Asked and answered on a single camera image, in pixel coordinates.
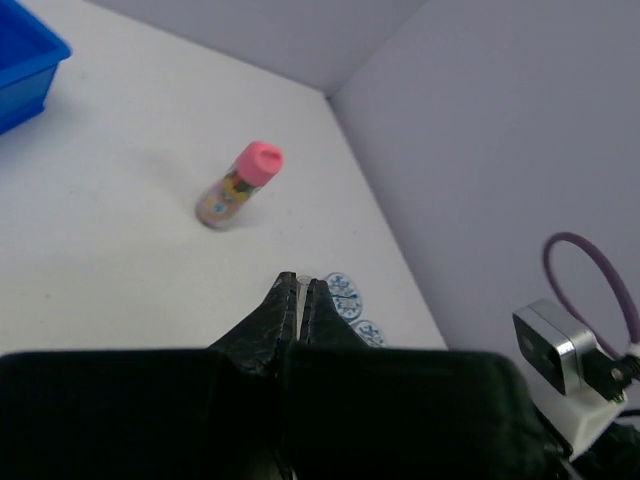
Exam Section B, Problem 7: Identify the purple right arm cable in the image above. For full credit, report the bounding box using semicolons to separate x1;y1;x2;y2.
543;231;640;361

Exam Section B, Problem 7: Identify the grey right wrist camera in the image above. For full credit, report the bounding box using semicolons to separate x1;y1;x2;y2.
512;299;631;460

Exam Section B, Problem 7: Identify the blue paint jar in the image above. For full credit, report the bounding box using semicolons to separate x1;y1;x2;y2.
324;272;363;323
351;319;386;348

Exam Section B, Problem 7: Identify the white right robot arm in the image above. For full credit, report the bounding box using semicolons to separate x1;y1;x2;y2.
536;408;639;480

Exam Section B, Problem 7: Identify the pink lidded small bottle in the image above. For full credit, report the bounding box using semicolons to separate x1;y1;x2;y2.
195;141;284;228

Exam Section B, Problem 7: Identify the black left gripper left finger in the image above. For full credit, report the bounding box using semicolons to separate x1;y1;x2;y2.
1;272;296;479

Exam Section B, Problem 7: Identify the blue compartment tray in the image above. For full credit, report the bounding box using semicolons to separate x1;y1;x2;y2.
1;1;71;133

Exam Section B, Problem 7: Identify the blue paint jar right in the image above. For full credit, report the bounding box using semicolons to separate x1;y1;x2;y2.
351;319;386;348

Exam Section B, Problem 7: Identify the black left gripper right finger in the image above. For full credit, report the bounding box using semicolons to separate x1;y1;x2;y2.
281;280;551;479

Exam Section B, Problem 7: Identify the blue paint jar left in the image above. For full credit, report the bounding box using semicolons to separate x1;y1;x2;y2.
324;272;363;323

